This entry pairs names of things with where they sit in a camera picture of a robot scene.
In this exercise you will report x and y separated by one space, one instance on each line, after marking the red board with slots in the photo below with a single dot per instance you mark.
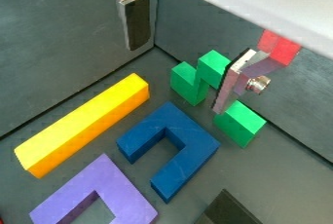
282 49

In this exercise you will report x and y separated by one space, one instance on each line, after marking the green stepped block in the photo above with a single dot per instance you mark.
191 81

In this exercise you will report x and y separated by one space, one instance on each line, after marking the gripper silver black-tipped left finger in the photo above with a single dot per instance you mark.
135 13

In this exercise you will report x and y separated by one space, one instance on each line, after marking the black fixture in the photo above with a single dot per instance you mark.
227 211

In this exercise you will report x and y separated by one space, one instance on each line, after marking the yellow long block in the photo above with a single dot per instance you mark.
52 146

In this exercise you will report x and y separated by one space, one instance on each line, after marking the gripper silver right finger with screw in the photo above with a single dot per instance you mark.
244 77

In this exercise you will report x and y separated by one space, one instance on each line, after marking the purple U-shaped block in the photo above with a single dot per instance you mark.
100 182

